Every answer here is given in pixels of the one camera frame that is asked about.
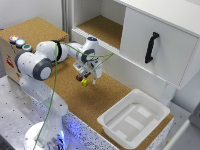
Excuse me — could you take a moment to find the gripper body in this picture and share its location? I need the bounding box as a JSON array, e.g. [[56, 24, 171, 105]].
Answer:
[[73, 55, 102, 79]]

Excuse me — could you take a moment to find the yellow block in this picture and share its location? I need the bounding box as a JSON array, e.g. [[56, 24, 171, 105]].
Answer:
[[81, 78, 89, 88]]

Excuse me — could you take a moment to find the purple block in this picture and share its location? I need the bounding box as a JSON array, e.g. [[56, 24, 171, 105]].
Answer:
[[75, 74, 84, 83]]

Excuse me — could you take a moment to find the white cabinet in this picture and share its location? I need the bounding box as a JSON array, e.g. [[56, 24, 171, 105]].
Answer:
[[64, 0, 200, 108]]

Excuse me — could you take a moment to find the white plastic box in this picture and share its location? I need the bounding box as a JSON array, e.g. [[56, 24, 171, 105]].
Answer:
[[96, 88, 171, 150]]

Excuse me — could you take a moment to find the green button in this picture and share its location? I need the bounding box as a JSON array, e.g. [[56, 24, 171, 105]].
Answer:
[[21, 43, 34, 53]]

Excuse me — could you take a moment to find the blue button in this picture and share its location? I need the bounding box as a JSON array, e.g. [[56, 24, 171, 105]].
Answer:
[[15, 38, 27, 48]]

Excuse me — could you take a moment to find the red button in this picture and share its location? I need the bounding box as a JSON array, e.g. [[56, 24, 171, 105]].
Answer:
[[8, 34, 20, 45]]

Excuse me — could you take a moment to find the white sliding door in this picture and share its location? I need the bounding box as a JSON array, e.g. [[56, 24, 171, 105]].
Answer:
[[119, 6, 200, 90]]

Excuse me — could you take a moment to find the green cable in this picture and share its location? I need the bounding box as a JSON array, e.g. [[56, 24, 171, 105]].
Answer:
[[32, 41, 115, 150]]

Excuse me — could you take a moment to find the black door handle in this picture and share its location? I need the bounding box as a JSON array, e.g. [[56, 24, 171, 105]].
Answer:
[[144, 31, 161, 65]]

